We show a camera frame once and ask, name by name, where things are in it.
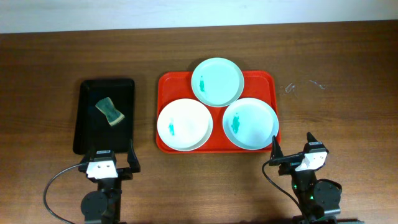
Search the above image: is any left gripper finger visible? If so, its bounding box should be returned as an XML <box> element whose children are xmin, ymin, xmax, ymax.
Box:
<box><xmin>127</xmin><ymin>139</ymin><xmax>140</xmax><ymax>172</ymax></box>
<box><xmin>81</xmin><ymin>146</ymin><xmax>95</xmax><ymax>164</ymax></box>

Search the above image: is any light blue plate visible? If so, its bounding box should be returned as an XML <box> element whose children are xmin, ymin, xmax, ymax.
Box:
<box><xmin>222</xmin><ymin>98</ymin><xmax>279</xmax><ymax>151</ymax></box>

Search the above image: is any green yellow sponge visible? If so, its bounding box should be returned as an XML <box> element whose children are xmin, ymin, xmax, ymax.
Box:
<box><xmin>95</xmin><ymin>97</ymin><xmax>125</xmax><ymax>126</ymax></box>

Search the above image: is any cream white plate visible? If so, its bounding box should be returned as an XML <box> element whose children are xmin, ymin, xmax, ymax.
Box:
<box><xmin>157</xmin><ymin>98</ymin><xmax>213</xmax><ymax>152</ymax></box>

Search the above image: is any mint green plate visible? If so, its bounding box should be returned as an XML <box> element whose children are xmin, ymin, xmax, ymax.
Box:
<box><xmin>191</xmin><ymin>57</ymin><xmax>244</xmax><ymax>107</ymax></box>

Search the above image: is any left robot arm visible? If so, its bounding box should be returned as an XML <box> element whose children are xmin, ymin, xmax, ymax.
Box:
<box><xmin>78</xmin><ymin>140</ymin><xmax>141</xmax><ymax>224</ymax></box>

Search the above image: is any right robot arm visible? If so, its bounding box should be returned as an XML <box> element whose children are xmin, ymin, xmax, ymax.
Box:
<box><xmin>266</xmin><ymin>133</ymin><xmax>342</xmax><ymax>223</ymax></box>

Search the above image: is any black plastic tray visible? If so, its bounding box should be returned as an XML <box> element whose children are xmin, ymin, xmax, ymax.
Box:
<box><xmin>73</xmin><ymin>78</ymin><xmax>135</xmax><ymax>155</ymax></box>

